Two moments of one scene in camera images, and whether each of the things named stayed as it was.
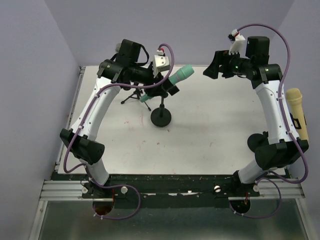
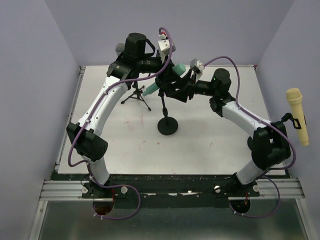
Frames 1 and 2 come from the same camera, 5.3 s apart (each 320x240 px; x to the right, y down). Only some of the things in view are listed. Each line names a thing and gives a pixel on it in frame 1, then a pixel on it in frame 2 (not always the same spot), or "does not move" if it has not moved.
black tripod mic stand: (135, 95) does not move
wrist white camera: (238, 43) -> (197, 66)
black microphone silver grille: (117, 47) does not move
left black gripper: (158, 90) -> (169, 75)
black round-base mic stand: (161, 117) -> (167, 125)
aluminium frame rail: (72, 190) does not move
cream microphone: (295, 97) does not move
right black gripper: (220, 57) -> (188, 89)
